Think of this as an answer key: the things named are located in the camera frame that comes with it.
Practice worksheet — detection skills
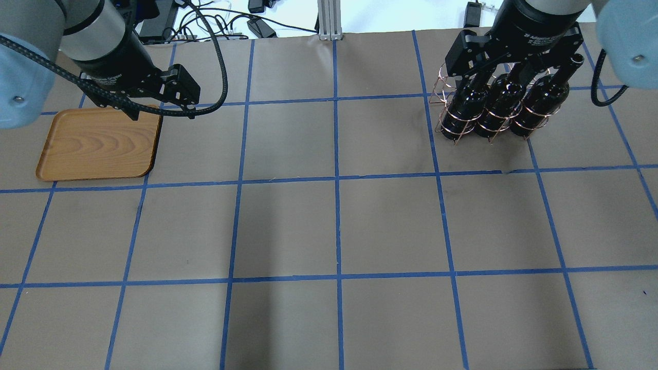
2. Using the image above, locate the black electronics box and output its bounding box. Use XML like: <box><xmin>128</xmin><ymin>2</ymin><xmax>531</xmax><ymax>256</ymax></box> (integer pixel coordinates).
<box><xmin>136</xmin><ymin>1</ymin><xmax>179</xmax><ymax>44</ymax></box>

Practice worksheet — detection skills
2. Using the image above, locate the copper wire bottle basket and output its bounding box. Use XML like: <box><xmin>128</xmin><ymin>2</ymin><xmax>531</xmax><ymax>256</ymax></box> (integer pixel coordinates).
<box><xmin>430</xmin><ymin>63</ymin><xmax>568</xmax><ymax>143</ymax></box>

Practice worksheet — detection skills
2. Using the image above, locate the wooden tray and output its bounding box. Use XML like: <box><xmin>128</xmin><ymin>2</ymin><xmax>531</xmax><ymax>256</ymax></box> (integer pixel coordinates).
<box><xmin>35</xmin><ymin>108</ymin><xmax>162</xmax><ymax>182</ymax></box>

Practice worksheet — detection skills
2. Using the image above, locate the aluminium frame post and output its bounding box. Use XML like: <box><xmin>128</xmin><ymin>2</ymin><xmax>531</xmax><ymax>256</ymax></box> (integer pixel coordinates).
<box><xmin>317</xmin><ymin>0</ymin><xmax>343</xmax><ymax>41</ymax></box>

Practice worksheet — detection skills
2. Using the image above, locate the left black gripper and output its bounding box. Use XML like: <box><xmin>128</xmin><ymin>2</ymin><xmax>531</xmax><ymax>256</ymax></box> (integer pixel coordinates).
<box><xmin>73</xmin><ymin>33</ymin><xmax>200</xmax><ymax>120</ymax></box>

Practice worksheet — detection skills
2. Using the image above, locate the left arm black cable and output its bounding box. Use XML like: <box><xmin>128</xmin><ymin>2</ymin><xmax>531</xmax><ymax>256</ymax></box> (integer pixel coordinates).
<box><xmin>0</xmin><ymin>0</ymin><xmax>228</xmax><ymax>118</ymax></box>

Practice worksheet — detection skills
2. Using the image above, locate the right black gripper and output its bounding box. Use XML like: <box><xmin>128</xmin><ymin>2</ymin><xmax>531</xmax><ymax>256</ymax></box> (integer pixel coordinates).
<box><xmin>446</xmin><ymin>1</ymin><xmax>585</xmax><ymax>106</ymax></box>

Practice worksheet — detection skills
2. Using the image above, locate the black power brick right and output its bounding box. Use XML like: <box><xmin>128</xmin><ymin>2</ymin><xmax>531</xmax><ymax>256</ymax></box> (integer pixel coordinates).
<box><xmin>463</xmin><ymin>1</ymin><xmax>483</xmax><ymax>28</ymax></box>

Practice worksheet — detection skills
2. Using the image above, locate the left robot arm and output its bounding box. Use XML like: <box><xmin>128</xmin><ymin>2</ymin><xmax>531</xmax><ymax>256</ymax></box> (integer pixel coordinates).
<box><xmin>1</xmin><ymin>1</ymin><xmax>200</xmax><ymax>129</ymax></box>

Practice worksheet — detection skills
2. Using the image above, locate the black power adapter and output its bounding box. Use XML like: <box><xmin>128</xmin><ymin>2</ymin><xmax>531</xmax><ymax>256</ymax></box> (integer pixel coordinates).
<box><xmin>246</xmin><ymin>18</ymin><xmax>278</xmax><ymax>39</ymax></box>

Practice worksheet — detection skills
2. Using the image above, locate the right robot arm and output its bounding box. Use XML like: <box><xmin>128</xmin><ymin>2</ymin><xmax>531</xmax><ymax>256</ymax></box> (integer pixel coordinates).
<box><xmin>446</xmin><ymin>1</ymin><xmax>656</xmax><ymax>94</ymax></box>

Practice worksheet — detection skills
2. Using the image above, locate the dark wine bottle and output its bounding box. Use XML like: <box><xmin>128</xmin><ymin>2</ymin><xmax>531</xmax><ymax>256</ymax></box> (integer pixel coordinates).
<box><xmin>439</xmin><ymin>78</ymin><xmax>485</xmax><ymax>141</ymax></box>
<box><xmin>508</xmin><ymin>52</ymin><xmax>584</xmax><ymax>138</ymax></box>
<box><xmin>474</xmin><ymin>72</ymin><xmax>526</xmax><ymax>140</ymax></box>

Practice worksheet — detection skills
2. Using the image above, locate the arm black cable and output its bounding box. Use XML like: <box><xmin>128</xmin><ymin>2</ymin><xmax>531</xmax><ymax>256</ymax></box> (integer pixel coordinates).
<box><xmin>590</xmin><ymin>63</ymin><xmax>629</xmax><ymax>107</ymax></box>
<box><xmin>0</xmin><ymin>0</ymin><xmax>228</xmax><ymax>118</ymax></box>

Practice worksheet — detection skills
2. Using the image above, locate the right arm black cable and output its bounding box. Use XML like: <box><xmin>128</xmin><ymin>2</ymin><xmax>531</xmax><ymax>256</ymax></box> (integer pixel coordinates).
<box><xmin>590</xmin><ymin>63</ymin><xmax>629</xmax><ymax>107</ymax></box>

